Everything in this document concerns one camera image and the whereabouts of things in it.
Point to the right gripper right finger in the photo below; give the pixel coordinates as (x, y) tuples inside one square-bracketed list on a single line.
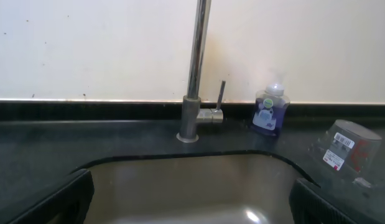
[(316, 208)]

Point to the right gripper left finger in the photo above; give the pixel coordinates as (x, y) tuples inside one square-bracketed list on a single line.
[(61, 202)]

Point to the clear plastic container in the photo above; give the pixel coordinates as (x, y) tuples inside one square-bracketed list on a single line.
[(350, 149)]

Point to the steel sink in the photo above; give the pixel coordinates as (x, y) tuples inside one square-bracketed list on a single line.
[(192, 186)]

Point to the steel tap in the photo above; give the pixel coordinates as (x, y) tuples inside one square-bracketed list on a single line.
[(196, 62)]

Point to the blue soap bottle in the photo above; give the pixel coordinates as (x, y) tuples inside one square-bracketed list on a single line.
[(268, 115)]

